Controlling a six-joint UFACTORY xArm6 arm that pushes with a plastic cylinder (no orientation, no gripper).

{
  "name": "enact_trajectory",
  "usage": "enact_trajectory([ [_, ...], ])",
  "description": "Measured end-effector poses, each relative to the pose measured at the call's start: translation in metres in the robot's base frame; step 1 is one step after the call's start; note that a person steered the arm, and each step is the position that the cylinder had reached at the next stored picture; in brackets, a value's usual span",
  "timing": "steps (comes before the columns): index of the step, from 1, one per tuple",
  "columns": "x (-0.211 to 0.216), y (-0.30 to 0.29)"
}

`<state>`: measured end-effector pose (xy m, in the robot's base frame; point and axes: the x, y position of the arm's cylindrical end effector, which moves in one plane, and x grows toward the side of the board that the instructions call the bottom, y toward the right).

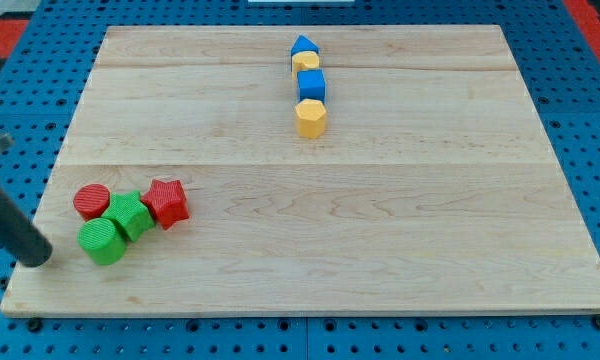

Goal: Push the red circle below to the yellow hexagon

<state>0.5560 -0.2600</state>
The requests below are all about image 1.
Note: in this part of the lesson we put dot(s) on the yellow hexagon block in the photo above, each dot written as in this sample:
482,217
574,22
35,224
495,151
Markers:
310,118

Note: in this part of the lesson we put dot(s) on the blue cube block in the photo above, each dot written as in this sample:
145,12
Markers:
311,84

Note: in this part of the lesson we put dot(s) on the yellow cylinder block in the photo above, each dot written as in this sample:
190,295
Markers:
304,60

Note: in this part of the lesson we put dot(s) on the wooden board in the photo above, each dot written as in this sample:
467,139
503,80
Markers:
433,191

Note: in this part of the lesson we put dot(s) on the red star block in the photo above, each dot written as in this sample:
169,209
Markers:
167,202

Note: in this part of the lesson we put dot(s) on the blue triangle block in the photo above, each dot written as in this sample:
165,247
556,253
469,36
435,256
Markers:
303,44

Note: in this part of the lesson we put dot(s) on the green star block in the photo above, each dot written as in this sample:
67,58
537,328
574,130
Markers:
129,214

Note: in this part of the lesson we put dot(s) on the green cylinder block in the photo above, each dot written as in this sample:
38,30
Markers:
101,241

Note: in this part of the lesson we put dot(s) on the red cylinder block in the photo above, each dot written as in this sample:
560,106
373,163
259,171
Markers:
91,201

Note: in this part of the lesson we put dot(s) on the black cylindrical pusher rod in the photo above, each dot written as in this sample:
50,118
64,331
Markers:
20,237

